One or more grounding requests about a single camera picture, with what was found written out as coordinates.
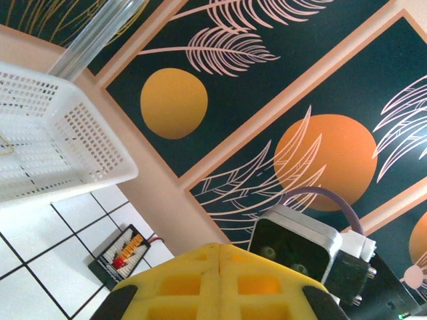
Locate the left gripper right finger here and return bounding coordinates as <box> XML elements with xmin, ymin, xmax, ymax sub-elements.
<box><xmin>218</xmin><ymin>244</ymin><xmax>348</xmax><ymax>320</ymax></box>

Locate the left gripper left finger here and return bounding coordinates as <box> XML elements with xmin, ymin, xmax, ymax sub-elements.
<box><xmin>93</xmin><ymin>243</ymin><xmax>220</xmax><ymax>320</ymax></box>

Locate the black connector board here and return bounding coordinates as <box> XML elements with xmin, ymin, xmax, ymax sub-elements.
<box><xmin>87</xmin><ymin>223</ymin><xmax>151</xmax><ymax>292</ymax></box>

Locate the white plastic basket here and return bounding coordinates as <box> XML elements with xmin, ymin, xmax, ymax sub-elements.
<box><xmin>0</xmin><ymin>61</ymin><xmax>139</xmax><ymax>205</ymax></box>

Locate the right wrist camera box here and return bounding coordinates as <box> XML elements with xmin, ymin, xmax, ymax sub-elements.
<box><xmin>247</xmin><ymin>204</ymin><xmax>344</xmax><ymax>289</ymax></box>

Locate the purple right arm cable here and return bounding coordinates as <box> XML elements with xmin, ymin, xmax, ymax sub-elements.
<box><xmin>282</xmin><ymin>186</ymin><xmax>365</xmax><ymax>235</ymax></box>

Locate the aluminium frame post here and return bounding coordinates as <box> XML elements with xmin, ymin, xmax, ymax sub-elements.
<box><xmin>47</xmin><ymin>0</ymin><xmax>151</xmax><ymax>80</ymax></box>

